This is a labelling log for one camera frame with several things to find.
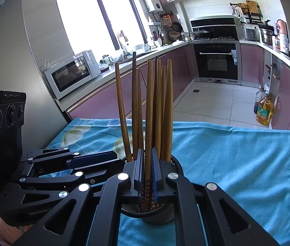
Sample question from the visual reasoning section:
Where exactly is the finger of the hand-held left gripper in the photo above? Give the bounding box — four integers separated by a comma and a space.
3, 170, 109, 208
19, 147, 125, 178

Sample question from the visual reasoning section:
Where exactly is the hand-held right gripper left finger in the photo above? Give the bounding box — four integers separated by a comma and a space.
13, 149, 144, 246

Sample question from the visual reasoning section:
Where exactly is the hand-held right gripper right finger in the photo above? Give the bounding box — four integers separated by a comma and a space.
152, 147, 280, 246

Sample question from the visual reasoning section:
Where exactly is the black mesh utensil holder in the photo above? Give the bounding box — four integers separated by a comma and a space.
121, 154, 184, 225

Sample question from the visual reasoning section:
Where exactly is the red-patterned wooden chopstick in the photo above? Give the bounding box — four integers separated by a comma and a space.
145, 59, 154, 211

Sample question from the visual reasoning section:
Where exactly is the bundle of wooden chopsticks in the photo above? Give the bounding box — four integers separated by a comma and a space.
115, 52, 174, 212

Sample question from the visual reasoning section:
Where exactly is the silver refrigerator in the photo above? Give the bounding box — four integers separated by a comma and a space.
0, 0, 72, 123

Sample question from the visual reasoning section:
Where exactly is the white microwave oven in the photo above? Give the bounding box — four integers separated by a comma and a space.
44, 49, 101, 99

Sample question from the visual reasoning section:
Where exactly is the blue floral tablecloth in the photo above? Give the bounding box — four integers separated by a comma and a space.
45, 118, 290, 246

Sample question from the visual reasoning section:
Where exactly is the clear plastic bag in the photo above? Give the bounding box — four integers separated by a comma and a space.
109, 51, 125, 63

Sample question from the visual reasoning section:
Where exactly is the kitchen sink with faucet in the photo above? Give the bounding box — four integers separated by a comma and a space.
124, 50, 150, 58

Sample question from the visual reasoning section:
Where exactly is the cooking oil bottle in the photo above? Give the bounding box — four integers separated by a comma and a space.
256, 93, 275, 126

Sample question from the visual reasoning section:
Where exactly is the dark liquid bottle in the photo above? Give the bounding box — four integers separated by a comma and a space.
253, 87, 266, 115

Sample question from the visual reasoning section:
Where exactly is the kitchen window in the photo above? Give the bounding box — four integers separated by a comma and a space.
55, 0, 145, 57

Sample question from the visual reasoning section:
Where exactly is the black built-in oven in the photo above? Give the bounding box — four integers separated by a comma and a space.
192, 42, 241, 82

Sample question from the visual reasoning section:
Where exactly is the black wok with lid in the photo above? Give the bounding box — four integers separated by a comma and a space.
190, 28, 211, 39

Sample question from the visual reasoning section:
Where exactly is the gas stove top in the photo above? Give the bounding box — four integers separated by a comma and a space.
190, 37, 239, 43

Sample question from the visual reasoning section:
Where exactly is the white gas water heater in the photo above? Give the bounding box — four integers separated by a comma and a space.
141, 0, 162, 12

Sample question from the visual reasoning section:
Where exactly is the black range hood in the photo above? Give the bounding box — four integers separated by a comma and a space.
190, 17, 239, 39

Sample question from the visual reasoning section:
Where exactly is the silver rice cooker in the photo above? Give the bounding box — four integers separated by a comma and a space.
240, 27, 260, 41

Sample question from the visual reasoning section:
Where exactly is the steel stockpot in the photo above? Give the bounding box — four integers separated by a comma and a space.
260, 28, 275, 45

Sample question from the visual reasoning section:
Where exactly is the white jar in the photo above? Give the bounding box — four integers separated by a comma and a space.
279, 33, 289, 53

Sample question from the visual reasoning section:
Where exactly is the black counter rack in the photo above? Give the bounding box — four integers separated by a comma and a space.
229, 1, 262, 24

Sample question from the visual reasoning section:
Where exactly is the wooden cutting board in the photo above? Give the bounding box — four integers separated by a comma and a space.
246, 0, 260, 14

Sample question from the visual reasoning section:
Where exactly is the pink electric kettle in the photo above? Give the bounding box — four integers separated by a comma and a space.
276, 19, 289, 35

